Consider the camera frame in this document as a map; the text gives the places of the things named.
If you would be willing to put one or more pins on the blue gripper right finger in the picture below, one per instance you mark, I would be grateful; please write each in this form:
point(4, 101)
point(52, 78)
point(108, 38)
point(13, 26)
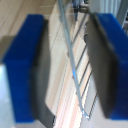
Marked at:
point(111, 66)

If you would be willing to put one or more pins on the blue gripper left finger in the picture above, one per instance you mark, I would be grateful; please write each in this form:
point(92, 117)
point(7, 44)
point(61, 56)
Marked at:
point(23, 73)

